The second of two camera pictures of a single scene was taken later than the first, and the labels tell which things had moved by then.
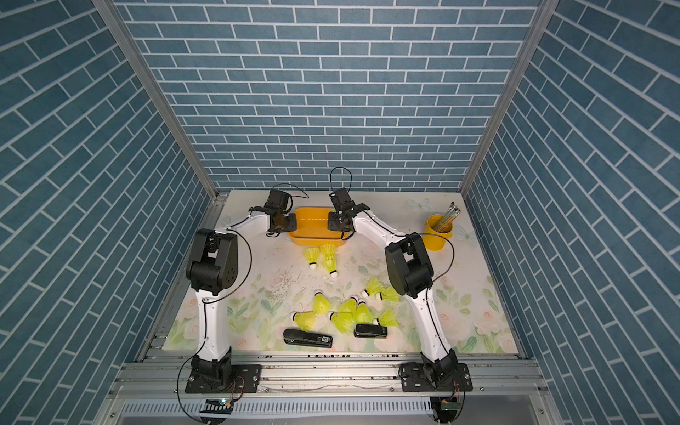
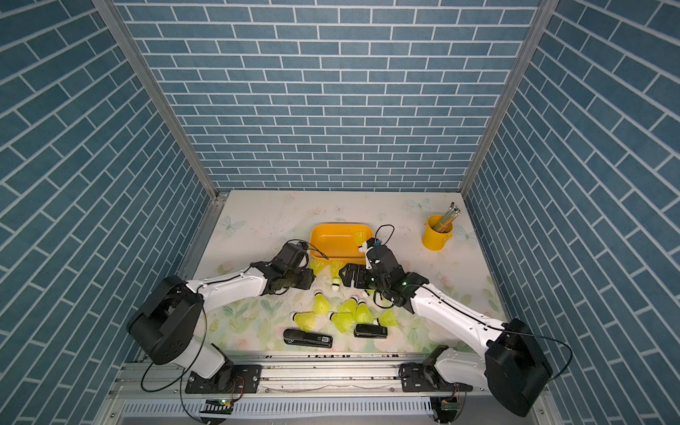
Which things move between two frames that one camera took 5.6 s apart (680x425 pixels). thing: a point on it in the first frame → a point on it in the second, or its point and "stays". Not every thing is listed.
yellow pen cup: x=436 y=230 stays
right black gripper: x=331 y=227 → x=361 y=270
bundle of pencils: x=447 y=220 stays
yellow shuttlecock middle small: x=349 y=305 stays
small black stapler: x=367 y=330 stays
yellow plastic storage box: x=312 y=228 → x=335 y=243
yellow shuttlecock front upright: x=363 y=313 stays
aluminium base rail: x=334 y=375 stays
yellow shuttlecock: x=328 y=252 → x=336 y=278
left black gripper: x=292 y=223 → x=308 y=277
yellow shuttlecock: x=321 y=305 stays
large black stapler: x=304 y=337 stays
